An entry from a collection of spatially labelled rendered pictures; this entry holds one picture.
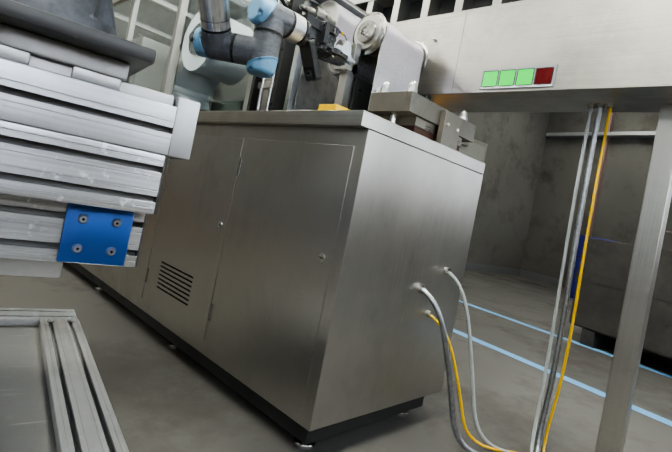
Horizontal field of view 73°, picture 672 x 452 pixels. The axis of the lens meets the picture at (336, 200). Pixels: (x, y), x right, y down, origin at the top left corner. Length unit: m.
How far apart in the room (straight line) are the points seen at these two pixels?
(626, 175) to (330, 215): 8.05
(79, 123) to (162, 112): 0.11
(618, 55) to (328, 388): 1.22
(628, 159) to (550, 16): 7.43
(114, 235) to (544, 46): 1.37
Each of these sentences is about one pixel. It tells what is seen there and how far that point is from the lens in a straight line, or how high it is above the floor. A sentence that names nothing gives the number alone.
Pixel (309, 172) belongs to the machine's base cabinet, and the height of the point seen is 0.73.
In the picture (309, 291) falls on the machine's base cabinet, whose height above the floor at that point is 0.43.
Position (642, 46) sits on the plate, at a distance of 1.59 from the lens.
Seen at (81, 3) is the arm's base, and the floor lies 0.85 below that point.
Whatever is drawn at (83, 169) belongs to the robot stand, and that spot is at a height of 0.64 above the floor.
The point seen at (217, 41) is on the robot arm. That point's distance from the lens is 1.26.
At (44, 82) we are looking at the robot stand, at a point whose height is 0.74.
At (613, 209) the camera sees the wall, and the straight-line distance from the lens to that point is 8.97.
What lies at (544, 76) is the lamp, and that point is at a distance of 1.63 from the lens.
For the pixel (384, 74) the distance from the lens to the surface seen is 1.60.
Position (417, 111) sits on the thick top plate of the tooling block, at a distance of 1.41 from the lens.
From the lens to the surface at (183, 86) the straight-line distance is 2.30.
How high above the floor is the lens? 0.66
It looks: 1 degrees up
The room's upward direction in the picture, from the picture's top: 11 degrees clockwise
